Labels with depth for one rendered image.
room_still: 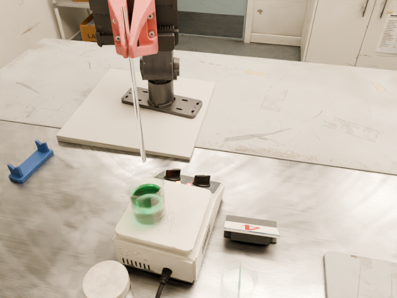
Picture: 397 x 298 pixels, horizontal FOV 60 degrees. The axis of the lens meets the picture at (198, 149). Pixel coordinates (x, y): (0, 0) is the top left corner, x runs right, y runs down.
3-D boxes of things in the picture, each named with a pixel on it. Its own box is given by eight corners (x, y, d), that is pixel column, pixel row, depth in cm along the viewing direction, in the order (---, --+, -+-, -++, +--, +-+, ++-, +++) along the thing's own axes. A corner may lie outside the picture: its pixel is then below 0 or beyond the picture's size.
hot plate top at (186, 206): (145, 178, 59) (144, 175, 58) (213, 193, 56) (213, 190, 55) (112, 236, 50) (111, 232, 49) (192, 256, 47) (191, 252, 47)
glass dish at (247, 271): (218, 298, 51) (219, 291, 49) (222, 265, 55) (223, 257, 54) (256, 304, 50) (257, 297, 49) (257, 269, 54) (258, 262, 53)
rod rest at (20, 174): (41, 149, 77) (36, 136, 74) (54, 152, 76) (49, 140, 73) (9, 180, 70) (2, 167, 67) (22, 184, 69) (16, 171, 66)
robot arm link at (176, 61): (179, 61, 76) (179, 50, 80) (139, 61, 76) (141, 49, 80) (179, 86, 80) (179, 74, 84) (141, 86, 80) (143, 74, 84)
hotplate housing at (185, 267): (161, 180, 69) (158, 149, 64) (224, 193, 67) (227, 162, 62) (110, 278, 53) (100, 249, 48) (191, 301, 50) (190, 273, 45)
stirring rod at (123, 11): (142, 161, 46) (120, 5, 33) (146, 161, 46) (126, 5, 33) (141, 164, 45) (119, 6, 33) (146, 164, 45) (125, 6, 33)
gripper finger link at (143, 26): (150, 18, 33) (155, -11, 40) (74, 19, 32) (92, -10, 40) (156, 81, 37) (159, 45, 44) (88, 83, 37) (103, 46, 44)
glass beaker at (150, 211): (153, 197, 55) (149, 159, 50) (175, 217, 52) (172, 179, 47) (121, 217, 52) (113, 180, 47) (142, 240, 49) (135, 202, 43)
